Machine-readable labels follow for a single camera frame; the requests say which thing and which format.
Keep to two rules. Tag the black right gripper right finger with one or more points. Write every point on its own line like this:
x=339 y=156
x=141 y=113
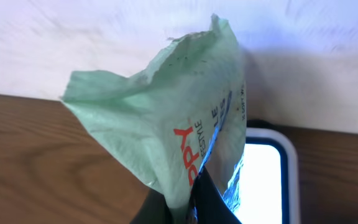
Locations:
x=210 y=206

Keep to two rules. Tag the mint green wipes packet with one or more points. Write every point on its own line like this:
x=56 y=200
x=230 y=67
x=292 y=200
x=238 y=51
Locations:
x=185 y=111

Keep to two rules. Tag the white barcode scanner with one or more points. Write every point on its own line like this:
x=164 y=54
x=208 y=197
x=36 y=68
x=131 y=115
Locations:
x=268 y=184

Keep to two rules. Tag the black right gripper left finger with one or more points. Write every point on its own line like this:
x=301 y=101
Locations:
x=154 y=210

